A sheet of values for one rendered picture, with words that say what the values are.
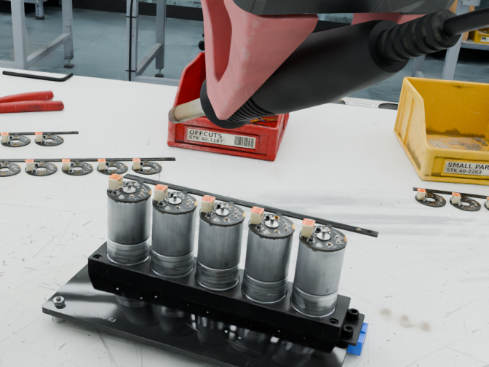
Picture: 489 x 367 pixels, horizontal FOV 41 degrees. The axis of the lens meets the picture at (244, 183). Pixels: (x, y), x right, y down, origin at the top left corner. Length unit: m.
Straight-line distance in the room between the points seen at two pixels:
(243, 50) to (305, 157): 0.42
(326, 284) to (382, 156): 0.30
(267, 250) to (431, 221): 0.21
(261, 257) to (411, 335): 0.10
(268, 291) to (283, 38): 0.20
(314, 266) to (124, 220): 0.11
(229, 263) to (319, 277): 0.05
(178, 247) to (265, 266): 0.05
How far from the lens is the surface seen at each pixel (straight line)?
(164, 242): 0.36
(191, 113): 0.30
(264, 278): 0.35
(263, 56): 0.19
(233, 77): 0.22
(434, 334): 0.40
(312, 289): 0.35
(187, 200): 0.36
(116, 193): 0.37
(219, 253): 0.35
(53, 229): 0.46
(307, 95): 0.20
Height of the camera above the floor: 0.98
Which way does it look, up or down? 25 degrees down
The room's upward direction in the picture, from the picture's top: 5 degrees clockwise
